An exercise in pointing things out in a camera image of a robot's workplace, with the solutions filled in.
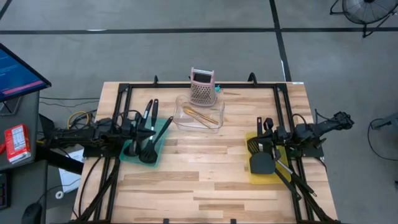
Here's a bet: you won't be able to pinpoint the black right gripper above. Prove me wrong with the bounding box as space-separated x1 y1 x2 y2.
255 124 295 147

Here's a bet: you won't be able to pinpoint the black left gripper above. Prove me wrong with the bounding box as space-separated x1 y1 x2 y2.
119 114 157 144

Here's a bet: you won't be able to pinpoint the black slotted turner red mark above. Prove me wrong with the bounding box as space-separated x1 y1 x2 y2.
246 116 264 156

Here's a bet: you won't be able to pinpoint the black spoon all-black handle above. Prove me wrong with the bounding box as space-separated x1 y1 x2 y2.
149 116 174 156

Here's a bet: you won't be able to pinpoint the black nylon ladle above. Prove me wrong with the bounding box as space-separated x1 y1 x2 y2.
123 99 154 157

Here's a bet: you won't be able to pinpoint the golden chopstick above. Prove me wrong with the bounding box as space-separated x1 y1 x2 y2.
182 106 220 125
183 109 214 129

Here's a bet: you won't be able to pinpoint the teal plastic bin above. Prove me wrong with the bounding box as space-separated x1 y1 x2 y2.
119 116 170 169

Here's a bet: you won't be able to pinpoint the yellow plastic bin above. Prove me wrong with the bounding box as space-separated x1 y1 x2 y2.
244 130 292 185

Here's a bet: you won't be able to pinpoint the clear plastic bin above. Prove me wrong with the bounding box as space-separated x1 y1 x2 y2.
172 94 226 134

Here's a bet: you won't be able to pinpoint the pink steel box grater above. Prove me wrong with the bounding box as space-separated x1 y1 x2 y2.
188 67 218 107

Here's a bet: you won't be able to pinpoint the white paper sheet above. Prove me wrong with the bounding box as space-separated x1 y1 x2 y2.
58 148 85 194

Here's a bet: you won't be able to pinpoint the red cardboard box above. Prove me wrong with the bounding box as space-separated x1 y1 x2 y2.
4 123 32 165

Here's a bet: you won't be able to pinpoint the grey side desk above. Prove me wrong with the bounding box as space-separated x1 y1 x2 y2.
0 90 49 224

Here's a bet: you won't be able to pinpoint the black round object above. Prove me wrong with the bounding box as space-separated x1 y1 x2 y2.
21 202 44 224

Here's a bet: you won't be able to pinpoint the tilted blue screen monitor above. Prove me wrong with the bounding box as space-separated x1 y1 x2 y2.
0 42 52 103

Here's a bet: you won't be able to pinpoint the black keyboard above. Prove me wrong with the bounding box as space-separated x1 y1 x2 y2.
0 172 9 211

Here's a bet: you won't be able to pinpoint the black floor fan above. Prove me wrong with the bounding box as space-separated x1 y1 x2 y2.
329 0 398 39

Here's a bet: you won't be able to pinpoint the black aluminium table frame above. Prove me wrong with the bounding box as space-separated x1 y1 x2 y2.
70 72 343 224

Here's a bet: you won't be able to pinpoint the yellow floor cable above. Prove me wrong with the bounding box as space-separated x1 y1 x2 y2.
67 110 91 130

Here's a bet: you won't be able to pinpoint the thin dark floor cables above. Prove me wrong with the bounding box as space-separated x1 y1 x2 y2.
39 96 101 109

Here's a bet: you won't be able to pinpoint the black floor cable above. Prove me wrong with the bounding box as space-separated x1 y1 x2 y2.
366 118 398 162

